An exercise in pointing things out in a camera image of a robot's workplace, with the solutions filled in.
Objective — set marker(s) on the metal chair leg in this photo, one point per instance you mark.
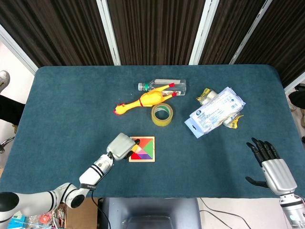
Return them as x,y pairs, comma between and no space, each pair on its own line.
6,143

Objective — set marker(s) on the black bag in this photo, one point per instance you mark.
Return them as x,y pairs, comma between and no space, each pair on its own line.
297,100

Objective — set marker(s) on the orange large triangle piece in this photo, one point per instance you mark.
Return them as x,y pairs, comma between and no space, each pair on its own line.
144,140

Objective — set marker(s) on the white blue wipes pack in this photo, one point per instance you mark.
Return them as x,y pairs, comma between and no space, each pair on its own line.
214,112

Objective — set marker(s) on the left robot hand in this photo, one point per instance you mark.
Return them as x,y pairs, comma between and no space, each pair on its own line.
119,146

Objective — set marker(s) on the wooden tangram puzzle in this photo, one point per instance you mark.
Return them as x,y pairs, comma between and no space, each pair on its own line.
143,161

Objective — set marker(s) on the yellow rubber chicken toy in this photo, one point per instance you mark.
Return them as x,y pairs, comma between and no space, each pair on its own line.
150,98

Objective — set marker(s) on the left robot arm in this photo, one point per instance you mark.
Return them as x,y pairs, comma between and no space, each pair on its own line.
93,175

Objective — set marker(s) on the yellow packing tape roll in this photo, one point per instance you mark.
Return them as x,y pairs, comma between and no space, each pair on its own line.
162,122

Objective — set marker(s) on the purple parallelogram piece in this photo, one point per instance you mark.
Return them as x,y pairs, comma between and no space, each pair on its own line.
145,156

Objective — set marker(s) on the white framed side partition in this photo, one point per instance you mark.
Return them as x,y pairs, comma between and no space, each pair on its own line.
19,51

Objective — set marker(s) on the red triangle piece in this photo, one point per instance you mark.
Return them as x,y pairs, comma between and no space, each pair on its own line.
134,157

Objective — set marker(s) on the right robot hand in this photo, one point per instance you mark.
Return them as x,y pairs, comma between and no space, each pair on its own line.
277,174

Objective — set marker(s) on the pink small triangle piece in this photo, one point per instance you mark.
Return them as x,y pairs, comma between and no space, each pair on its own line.
142,151

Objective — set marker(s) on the black trouser leg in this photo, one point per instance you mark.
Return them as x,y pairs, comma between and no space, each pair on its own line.
10,109

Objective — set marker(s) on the blue small box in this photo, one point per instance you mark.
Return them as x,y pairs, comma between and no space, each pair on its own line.
16,221

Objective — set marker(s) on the teal table cloth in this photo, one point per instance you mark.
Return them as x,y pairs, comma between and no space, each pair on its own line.
71,119

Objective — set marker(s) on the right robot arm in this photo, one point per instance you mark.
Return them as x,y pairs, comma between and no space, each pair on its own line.
291,210

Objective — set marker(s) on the yellow square tangram piece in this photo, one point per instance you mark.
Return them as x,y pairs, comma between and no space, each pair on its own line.
137,148

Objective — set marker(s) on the white yellow tissue pack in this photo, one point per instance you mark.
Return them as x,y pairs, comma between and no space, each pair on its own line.
209,94

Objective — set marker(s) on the clear plastic water bottle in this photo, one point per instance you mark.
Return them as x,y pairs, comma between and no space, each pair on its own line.
164,82

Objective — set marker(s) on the dark slatted partition panel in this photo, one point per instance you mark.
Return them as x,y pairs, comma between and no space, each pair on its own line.
155,31
281,35
224,31
59,31

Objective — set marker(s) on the white sneaker shoe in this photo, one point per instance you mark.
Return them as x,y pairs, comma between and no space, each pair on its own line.
4,80

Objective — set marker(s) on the green large triangle piece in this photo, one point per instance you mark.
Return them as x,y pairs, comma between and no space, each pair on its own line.
149,149

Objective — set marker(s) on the brown cardboard box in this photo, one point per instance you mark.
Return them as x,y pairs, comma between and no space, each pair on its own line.
83,217

